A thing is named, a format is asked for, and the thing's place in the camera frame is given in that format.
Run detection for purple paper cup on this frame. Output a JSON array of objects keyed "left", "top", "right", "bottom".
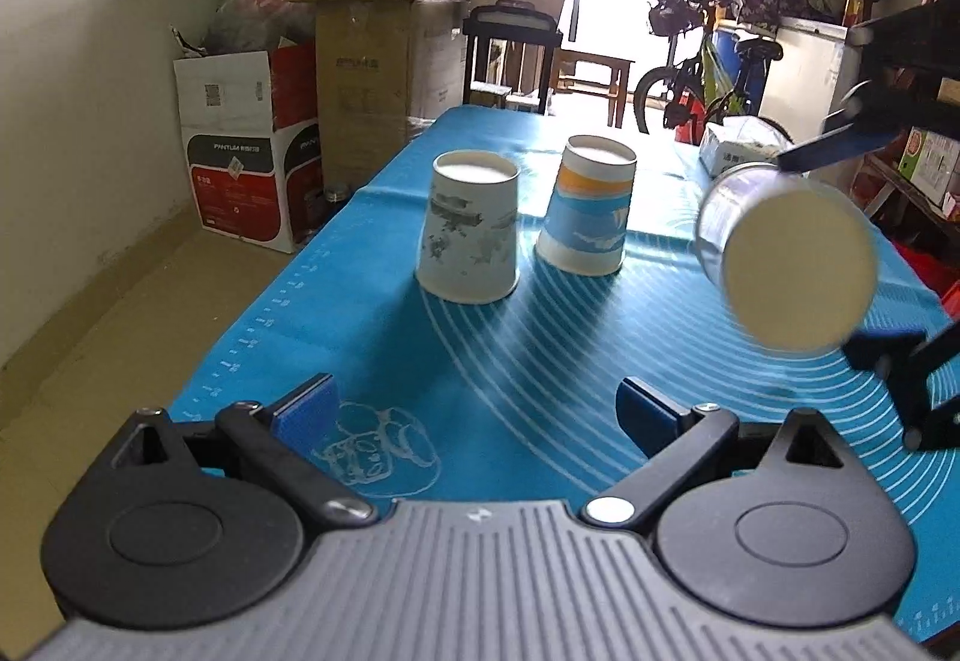
[{"left": 695, "top": 163, "right": 878, "bottom": 352}]

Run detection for blue orange paper cup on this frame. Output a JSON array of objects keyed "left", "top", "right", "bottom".
[{"left": 535, "top": 134, "right": 636, "bottom": 278}]

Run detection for white paper cup grey print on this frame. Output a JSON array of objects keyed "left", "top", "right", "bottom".
[{"left": 415, "top": 149, "right": 519, "bottom": 305}]

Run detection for orange drink bottle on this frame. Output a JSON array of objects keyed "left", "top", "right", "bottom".
[{"left": 843, "top": 0, "right": 864, "bottom": 28}]

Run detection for white green small box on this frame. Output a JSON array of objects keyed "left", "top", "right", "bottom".
[{"left": 898, "top": 128, "right": 960, "bottom": 206}]

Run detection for white chest freezer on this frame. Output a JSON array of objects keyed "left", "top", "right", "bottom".
[{"left": 760, "top": 17, "right": 859, "bottom": 143}]

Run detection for tissue box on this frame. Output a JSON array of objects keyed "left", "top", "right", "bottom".
[{"left": 698, "top": 115, "right": 793, "bottom": 179}]

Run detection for green bicycle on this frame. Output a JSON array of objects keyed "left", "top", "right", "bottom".
[{"left": 633, "top": 0, "right": 784, "bottom": 146}]

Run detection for blue silicone baking mat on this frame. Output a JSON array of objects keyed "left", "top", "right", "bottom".
[{"left": 171, "top": 107, "right": 958, "bottom": 641}]

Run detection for wooden stool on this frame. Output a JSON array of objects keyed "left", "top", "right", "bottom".
[{"left": 550, "top": 49, "right": 633, "bottom": 128}]

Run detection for white red appliance box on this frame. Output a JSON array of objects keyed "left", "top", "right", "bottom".
[{"left": 172, "top": 42, "right": 325, "bottom": 253}]

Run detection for lower stacked cardboard box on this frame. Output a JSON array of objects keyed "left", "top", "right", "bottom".
[{"left": 316, "top": 0, "right": 467, "bottom": 190}]

